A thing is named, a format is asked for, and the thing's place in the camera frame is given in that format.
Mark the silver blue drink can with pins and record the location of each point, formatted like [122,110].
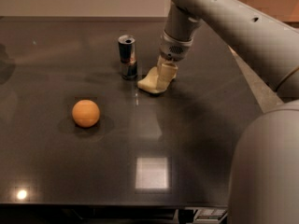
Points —
[128,56]

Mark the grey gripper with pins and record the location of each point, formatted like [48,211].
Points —
[175,49]

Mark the device under table edge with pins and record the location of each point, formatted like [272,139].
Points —
[210,214]

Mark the orange ball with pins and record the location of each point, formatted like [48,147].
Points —
[85,113]

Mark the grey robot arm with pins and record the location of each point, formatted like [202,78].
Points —
[264,178]

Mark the pale yellow sponge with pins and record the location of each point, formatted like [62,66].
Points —
[149,82]

